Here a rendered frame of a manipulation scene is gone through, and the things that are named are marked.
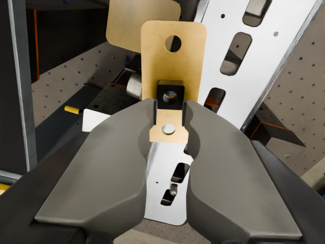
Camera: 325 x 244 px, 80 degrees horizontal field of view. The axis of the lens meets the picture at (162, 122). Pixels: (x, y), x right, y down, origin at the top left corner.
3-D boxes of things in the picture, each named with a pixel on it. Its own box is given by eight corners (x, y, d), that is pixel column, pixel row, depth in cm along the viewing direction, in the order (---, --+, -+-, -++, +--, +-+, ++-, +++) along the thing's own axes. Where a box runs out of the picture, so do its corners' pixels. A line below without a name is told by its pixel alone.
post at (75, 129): (102, 106, 76) (27, 206, 38) (82, 100, 75) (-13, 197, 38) (104, 88, 72) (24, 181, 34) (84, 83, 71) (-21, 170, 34)
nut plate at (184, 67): (191, 141, 15) (193, 151, 14) (143, 139, 15) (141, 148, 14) (208, 22, 11) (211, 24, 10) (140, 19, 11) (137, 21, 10)
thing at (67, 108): (120, 123, 44) (118, 126, 43) (66, 109, 43) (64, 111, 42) (121, 119, 44) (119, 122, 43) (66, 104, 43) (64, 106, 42)
